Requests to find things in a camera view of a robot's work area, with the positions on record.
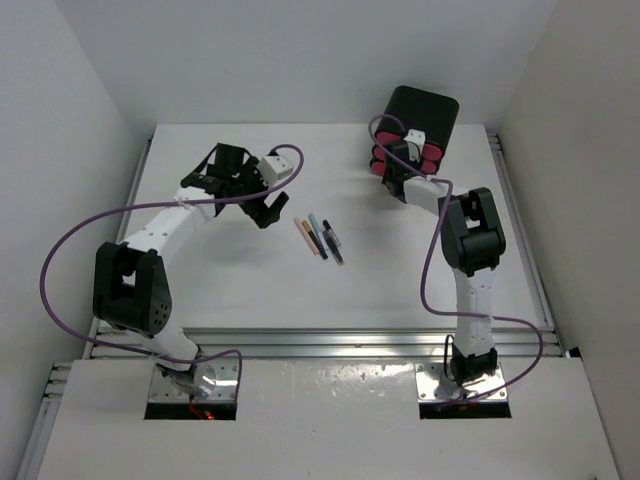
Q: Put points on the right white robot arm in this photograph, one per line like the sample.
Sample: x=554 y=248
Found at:
x=472 y=241

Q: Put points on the brown gold makeup pencil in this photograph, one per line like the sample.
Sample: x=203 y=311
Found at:
x=311 y=234

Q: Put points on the metal base plate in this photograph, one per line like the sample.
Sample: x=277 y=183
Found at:
x=433 y=386
x=207 y=382

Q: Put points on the black mascara tube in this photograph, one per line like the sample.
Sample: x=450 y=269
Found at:
x=332 y=242

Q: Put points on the black drawer cabinet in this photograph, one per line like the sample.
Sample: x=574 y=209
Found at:
x=413 y=108

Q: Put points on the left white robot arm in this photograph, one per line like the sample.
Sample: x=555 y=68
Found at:
x=131 y=289

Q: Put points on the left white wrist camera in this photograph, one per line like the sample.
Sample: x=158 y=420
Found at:
x=274 y=168

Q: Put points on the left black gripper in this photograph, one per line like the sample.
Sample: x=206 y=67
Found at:
x=262 y=214

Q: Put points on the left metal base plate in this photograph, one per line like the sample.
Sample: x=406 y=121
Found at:
x=207 y=382

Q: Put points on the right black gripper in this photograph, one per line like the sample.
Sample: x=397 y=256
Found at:
x=418 y=165

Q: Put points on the aluminium frame rail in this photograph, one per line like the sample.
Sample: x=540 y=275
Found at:
x=333 y=343

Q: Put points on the light blue black pen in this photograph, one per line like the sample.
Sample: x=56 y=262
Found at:
x=318 y=236

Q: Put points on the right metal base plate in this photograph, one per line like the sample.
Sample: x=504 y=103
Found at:
x=433 y=386

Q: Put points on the peach concealer stick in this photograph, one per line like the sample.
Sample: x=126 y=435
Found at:
x=306 y=236

